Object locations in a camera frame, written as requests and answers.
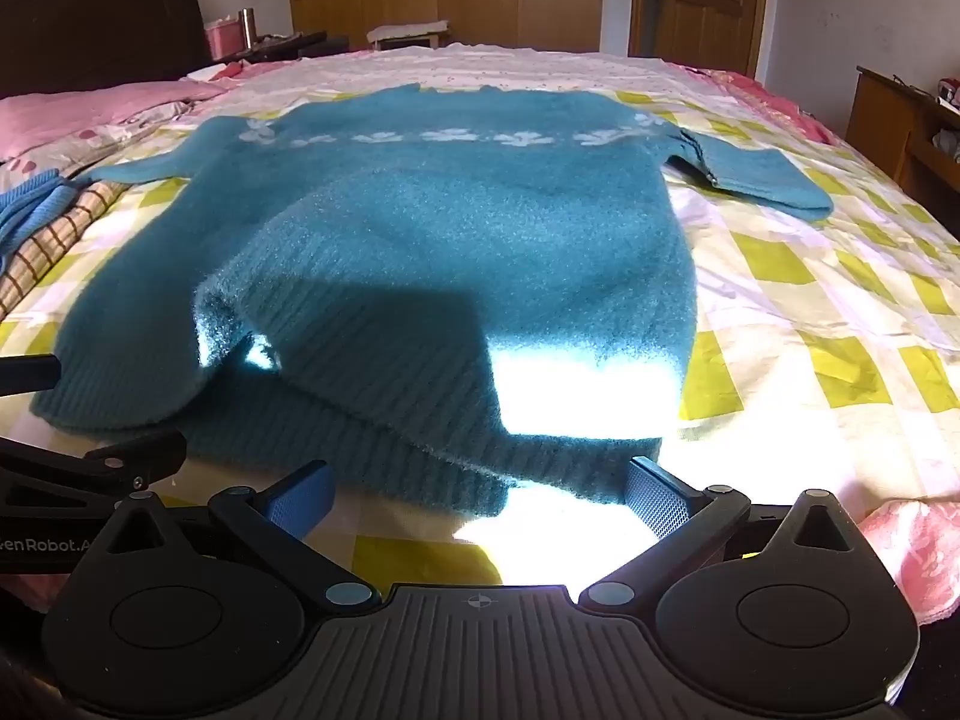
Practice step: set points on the teal knit sweater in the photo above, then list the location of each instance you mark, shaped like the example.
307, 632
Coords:
443, 294

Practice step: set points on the pink storage box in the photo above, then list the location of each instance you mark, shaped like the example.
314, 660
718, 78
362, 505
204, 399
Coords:
224, 37

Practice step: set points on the pink pillow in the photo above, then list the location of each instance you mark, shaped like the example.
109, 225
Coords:
35, 119

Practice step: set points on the dark bedside table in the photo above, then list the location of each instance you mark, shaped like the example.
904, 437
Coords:
301, 46

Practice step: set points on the wooden door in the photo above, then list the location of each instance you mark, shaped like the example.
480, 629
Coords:
719, 34

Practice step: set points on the dark wooden headboard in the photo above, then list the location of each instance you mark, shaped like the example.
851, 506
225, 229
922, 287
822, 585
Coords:
55, 46

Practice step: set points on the brown plaid folded cloth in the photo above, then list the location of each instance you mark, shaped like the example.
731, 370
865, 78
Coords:
35, 257

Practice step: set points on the pink red blanket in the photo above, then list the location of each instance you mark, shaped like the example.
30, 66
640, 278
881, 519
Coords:
919, 543

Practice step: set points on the wooden side desk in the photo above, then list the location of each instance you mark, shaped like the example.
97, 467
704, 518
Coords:
910, 137

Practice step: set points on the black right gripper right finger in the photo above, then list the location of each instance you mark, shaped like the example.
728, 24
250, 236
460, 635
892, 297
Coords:
691, 526

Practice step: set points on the small wooden stool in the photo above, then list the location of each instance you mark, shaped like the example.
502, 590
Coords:
390, 37

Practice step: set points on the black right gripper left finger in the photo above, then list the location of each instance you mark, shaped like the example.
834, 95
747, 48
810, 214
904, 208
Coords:
272, 523

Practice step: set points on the steel thermos cup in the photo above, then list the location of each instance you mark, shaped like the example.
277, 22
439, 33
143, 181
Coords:
247, 22

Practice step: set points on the light blue knit garment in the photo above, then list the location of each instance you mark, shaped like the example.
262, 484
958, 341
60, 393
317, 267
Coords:
31, 205

